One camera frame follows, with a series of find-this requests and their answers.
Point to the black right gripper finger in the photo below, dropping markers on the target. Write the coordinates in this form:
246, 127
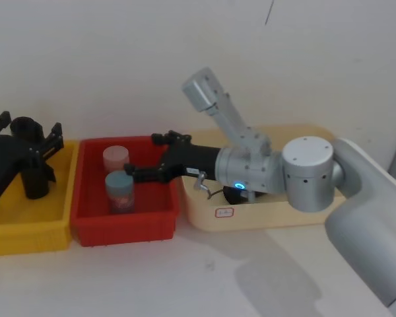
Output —
143, 174
173, 138

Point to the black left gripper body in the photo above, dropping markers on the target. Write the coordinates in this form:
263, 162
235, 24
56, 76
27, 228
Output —
5, 158

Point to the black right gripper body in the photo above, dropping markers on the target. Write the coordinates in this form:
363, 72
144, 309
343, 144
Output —
194, 162

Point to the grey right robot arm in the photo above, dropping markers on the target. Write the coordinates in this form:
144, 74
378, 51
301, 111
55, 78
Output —
349, 211

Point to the blue capped bottle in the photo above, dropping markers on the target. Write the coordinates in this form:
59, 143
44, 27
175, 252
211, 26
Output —
119, 191

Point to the pink capped bottle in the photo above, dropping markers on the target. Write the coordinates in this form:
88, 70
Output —
115, 156

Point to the red plastic bin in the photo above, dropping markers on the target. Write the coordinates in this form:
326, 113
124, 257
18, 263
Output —
125, 228

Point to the white red-edged label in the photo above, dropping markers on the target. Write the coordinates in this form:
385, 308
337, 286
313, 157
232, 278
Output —
224, 212

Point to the yellow plastic bin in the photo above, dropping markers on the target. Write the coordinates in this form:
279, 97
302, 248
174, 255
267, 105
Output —
29, 228

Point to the cream plastic tray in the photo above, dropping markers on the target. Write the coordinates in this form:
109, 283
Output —
267, 214

